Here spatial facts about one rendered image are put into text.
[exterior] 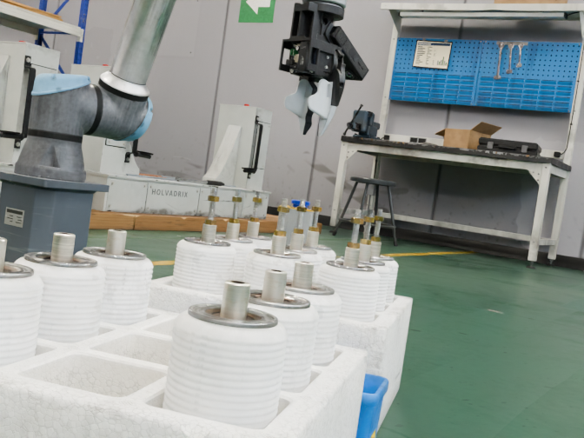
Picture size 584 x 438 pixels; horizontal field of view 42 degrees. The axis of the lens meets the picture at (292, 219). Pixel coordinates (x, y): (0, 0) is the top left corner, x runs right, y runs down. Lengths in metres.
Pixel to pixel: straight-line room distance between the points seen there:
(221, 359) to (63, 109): 1.16
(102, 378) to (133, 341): 0.12
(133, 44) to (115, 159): 2.29
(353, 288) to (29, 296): 0.55
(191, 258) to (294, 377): 0.50
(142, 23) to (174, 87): 6.24
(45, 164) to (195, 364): 1.13
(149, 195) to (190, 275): 2.93
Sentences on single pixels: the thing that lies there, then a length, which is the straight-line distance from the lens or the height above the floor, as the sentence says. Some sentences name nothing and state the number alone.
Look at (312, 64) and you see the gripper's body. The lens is 1.25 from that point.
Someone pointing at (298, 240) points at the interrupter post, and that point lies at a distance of 1.30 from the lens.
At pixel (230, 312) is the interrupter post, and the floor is 0.26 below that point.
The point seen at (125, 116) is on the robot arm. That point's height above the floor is 0.46.
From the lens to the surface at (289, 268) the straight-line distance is 1.16.
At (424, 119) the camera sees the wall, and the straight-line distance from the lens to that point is 6.51.
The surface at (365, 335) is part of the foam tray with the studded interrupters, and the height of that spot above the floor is 0.17.
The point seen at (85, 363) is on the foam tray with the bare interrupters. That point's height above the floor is 0.17.
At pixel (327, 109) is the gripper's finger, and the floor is 0.50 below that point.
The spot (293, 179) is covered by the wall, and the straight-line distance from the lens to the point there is 7.01.
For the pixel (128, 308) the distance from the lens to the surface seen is 0.91.
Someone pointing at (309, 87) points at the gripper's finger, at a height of 0.53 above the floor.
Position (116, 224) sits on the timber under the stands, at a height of 0.03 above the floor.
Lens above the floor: 0.37
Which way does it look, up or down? 3 degrees down
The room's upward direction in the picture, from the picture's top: 8 degrees clockwise
